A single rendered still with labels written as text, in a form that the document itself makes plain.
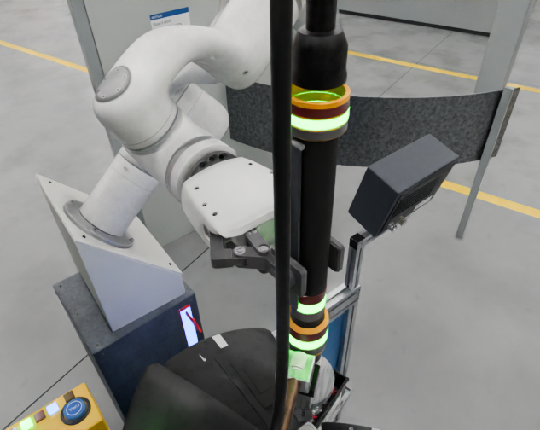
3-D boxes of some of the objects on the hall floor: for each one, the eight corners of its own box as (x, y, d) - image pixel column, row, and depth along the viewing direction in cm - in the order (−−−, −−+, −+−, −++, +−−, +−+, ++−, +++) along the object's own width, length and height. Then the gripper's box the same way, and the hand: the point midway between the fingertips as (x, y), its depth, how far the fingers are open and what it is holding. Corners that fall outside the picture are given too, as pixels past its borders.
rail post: (333, 424, 186) (349, 308, 136) (326, 417, 189) (339, 300, 139) (339, 418, 188) (357, 302, 138) (333, 411, 191) (348, 294, 140)
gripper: (132, 179, 43) (241, 292, 32) (266, 124, 51) (392, 200, 39) (148, 235, 48) (247, 351, 36) (268, 177, 55) (381, 258, 44)
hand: (307, 259), depth 39 cm, fingers closed on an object, 4 cm apart
